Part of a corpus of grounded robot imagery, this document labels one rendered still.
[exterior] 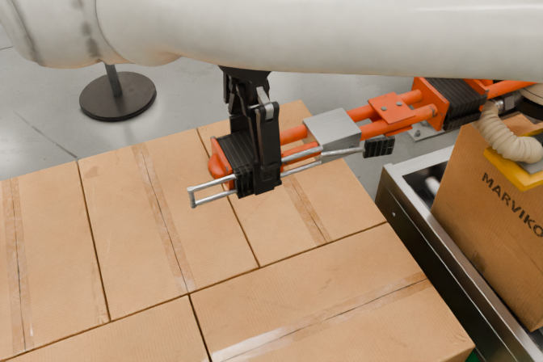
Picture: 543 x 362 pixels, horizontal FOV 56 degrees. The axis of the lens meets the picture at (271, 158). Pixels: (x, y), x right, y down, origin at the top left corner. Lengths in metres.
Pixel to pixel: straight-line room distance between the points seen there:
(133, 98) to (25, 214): 1.26
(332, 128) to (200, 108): 1.95
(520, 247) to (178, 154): 1.03
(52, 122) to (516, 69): 2.59
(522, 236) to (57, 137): 2.12
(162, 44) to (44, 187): 1.36
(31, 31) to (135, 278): 1.08
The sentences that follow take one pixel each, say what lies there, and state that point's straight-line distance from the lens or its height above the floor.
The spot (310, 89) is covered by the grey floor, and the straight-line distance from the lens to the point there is 2.78.
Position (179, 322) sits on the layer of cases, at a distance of 1.33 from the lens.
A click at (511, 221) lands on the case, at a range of 1.30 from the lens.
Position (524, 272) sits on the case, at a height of 0.69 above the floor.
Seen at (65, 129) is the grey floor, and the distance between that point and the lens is 2.73.
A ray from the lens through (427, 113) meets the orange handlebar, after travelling 0.83.
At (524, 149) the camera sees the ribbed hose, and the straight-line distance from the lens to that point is 0.91.
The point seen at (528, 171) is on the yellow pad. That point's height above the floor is 1.10.
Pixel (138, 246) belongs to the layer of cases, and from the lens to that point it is 1.47.
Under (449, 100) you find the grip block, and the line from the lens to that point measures 0.84.
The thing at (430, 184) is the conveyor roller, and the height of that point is 0.54.
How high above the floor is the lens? 1.73
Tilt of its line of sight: 46 degrees down
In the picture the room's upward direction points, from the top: straight up
